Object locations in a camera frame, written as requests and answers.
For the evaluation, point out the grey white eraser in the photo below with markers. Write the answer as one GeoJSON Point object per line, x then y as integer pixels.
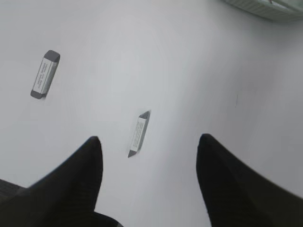
{"type": "Point", "coordinates": [45, 74]}
{"type": "Point", "coordinates": [139, 133]}

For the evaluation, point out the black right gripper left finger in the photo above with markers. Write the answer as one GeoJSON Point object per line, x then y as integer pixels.
{"type": "Point", "coordinates": [66, 197]}

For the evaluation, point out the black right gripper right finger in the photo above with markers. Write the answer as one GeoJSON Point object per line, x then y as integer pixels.
{"type": "Point", "coordinates": [237, 196]}

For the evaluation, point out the light green plastic basket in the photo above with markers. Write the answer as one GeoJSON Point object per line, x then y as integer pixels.
{"type": "Point", "coordinates": [275, 10]}

